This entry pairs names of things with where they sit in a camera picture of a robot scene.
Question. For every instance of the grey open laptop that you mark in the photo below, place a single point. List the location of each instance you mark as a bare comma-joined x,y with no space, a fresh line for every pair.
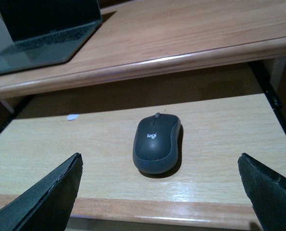
45,32

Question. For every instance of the dark grey wireless mouse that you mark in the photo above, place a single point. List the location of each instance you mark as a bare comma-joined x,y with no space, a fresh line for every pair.
155,147

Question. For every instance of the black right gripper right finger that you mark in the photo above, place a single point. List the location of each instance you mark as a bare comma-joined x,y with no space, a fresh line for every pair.
266,190

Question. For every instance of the wooden sliding keyboard tray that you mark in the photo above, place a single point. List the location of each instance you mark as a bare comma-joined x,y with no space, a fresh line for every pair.
203,189

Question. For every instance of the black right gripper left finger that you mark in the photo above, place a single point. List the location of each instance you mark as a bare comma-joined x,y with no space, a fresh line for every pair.
47,205

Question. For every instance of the white round sticker on tray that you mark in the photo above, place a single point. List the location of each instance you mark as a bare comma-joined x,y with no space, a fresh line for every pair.
72,117

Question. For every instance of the wooden desk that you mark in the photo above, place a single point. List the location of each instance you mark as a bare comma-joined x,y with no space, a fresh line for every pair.
152,37

